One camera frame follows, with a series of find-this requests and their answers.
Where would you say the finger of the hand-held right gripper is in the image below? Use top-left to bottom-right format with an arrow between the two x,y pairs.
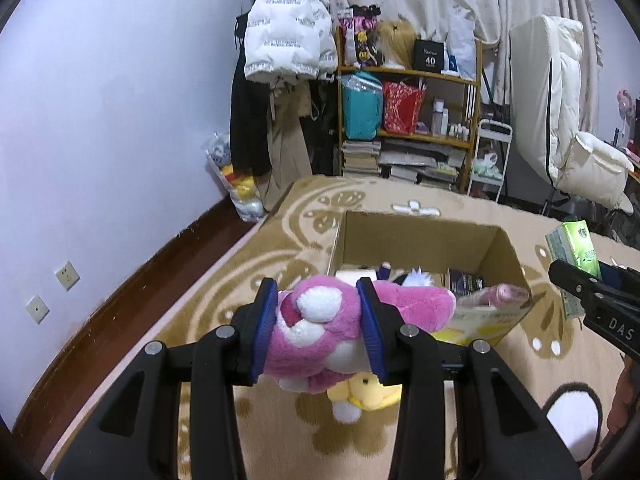
548,259 -> 608,313

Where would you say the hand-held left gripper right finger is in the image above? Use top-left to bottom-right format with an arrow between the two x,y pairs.
356,276 -> 583,480

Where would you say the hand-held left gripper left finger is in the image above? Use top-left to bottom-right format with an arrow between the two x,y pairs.
52,277 -> 278,480

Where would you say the green tissue pack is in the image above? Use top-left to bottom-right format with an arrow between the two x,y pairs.
545,221 -> 601,321

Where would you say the pink bear plush toy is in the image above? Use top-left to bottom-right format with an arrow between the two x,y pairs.
262,274 -> 457,395

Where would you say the yellow plush toy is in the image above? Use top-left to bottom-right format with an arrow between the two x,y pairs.
326,372 -> 402,423

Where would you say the pale pink plush toy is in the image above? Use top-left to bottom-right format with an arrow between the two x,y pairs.
482,282 -> 531,308

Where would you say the cardboard box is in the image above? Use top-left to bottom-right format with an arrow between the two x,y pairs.
327,210 -> 533,348

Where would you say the person's right hand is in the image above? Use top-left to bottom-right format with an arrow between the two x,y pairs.
611,360 -> 640,436

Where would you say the black white plush slipper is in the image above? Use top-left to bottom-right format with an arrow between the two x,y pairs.
542,382 -> 603,466

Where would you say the clear bag of toys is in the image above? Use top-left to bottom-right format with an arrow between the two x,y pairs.
205,131 -> 268,223

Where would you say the plastic bag of green items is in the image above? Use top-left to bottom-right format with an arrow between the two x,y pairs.
471,152 -> 503,183

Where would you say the beige hanging coat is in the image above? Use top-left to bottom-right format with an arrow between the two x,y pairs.
260,82 -> 313,213

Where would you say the stack of books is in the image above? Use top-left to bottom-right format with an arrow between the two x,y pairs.
341,139 -> 383,177

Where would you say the pile of papers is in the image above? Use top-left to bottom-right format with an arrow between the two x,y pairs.
377,139 -> 468,190

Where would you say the white metal cart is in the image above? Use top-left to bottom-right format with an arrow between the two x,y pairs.
467,119 -> 514,204

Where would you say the black hanging coat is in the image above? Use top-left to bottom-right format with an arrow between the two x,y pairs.
230,15 -> 273,191

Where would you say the dark hanging garment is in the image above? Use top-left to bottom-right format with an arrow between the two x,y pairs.
307,77 -> 343,176

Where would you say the wooden shelf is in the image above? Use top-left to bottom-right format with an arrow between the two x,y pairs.
336,10 -> 485,193

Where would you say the white padded recliner chair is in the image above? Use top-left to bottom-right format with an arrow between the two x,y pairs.
509,14 -> 636,211

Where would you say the group of cosmetic bottles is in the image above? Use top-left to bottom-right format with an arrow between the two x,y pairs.
431,97 -> 473,142

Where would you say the teal bag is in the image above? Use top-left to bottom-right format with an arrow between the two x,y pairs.
341,72 -> 385,141

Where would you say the red patterned bag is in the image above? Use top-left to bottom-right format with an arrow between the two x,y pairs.
382,81 -> 426,136

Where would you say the black box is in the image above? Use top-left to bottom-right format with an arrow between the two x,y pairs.
412,38 -> 447,73

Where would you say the white plastic bag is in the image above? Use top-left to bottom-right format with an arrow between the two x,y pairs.
445,10 -> 478,81

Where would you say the purple printed packet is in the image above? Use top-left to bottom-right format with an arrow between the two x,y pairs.
337,5 -> 382,68

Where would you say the blond wig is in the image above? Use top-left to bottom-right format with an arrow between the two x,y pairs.
375,17 -> 417,70

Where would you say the white puffer jacket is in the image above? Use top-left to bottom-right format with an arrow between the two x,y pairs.
243,0 -> 338,83

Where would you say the white wall socket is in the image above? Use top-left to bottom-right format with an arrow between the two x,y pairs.
26,295 -> 51,325
54,260 -> 81,291

